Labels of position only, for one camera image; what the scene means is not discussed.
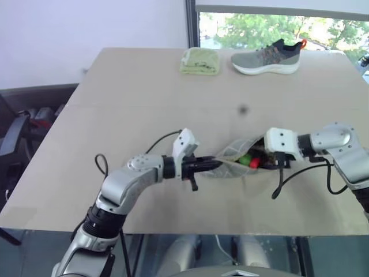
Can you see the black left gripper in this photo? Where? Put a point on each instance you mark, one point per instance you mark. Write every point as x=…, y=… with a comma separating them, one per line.
x=188, y=168

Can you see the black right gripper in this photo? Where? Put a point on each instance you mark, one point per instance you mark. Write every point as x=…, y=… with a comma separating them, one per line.
x=284, y=161

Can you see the grey checkered fabric pouch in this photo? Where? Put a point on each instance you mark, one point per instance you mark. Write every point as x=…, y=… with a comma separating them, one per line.
x=230, y=171

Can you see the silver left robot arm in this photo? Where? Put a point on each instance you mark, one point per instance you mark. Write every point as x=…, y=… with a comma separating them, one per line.
x=127, y=179

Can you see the red block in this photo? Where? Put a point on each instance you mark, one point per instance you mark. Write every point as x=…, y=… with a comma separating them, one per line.
x=254, y=163

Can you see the green round object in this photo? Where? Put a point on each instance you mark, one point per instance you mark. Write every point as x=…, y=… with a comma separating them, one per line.
x=245, y=159

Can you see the silver rounded robot leg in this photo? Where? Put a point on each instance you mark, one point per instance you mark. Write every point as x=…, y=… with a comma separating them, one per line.
x=181, y=254
x=253, y=251

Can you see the olive green sneaker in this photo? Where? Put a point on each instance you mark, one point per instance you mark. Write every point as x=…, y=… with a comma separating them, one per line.
x=262, y=61

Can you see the folded light green towel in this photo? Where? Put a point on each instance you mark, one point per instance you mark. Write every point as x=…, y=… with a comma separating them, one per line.
x=200, y=63

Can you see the grey robot torso edge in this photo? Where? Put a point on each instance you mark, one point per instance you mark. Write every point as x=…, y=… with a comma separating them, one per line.
x=236, y=272

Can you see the black device at window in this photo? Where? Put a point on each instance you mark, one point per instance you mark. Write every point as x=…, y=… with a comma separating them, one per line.
x=364, y=59

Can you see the white roller window blind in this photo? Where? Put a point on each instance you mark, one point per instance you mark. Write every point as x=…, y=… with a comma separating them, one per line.
x=282, y=7

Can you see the red and white floor clutter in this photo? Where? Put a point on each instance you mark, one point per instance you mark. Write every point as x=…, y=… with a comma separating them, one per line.
x=41, y=115

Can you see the black grey office chair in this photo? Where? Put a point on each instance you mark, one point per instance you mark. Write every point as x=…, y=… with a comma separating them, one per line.
x=13, y=135

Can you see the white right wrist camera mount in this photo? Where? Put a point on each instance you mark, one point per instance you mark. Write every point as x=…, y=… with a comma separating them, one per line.
x=281, y=141

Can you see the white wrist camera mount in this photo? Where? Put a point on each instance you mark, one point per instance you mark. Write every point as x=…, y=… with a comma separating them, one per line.
x=184, y=144
x=281, y=141

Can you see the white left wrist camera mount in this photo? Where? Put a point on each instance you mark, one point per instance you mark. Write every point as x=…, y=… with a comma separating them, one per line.
x=184, y=144

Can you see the dark window frame post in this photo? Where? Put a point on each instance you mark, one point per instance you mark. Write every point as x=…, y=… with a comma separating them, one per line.
x=192, y=24

